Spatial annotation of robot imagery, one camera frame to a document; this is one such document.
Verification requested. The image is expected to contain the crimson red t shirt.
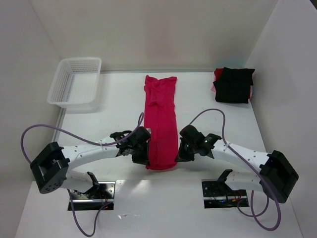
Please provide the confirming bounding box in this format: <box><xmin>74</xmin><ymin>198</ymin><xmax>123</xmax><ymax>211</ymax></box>
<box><xmin>144</xmin><ymin>75</ymin><xmax>178</xmax><ymax>170</ymax></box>

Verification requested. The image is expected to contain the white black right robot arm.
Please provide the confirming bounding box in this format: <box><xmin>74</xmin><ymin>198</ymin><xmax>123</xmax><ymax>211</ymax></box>
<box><xmin>175</xmin><ymin>125</ymin><xmax>299</xmax><ymax>203</ymax></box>

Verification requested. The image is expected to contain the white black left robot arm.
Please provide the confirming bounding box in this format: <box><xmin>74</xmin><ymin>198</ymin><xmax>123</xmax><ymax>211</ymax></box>
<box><xmin>30</xmin><ymin>126</ymin><xmax>151</xmax><ymax>199</ymax></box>

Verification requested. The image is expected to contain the pink folded t shirt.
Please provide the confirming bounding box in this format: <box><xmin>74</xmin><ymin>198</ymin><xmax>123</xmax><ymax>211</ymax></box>
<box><xmin>211</xmin><ymin>84</ymin><xmax>216</xmax><ymax>92</ymax></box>

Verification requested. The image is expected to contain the black folded t shirt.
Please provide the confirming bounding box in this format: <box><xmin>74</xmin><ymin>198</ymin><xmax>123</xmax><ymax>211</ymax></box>
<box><xmin>213</xmin><ymin>66</ymin><xmax>256</xmax><ymax>104</ymax></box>

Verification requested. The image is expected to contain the white plastic perforated basket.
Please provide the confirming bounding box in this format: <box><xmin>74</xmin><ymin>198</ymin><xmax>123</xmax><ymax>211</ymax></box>
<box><xmin>47</xmin><ymin>57</ymin><xmax>102</xmax><ymax>110</ymax></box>

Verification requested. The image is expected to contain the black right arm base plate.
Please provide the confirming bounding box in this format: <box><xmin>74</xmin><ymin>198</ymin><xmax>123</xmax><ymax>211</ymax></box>
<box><xmin>202</xmin><ymin>179</ymin><xmax>249</xmax><ymax>209</ymax></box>

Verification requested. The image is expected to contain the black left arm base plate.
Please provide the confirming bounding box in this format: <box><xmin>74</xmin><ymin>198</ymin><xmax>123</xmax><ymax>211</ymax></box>
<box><xmin>70</xmin><ymin>181</ymin><xmax>115</xmax><ymax>211</ymax></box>

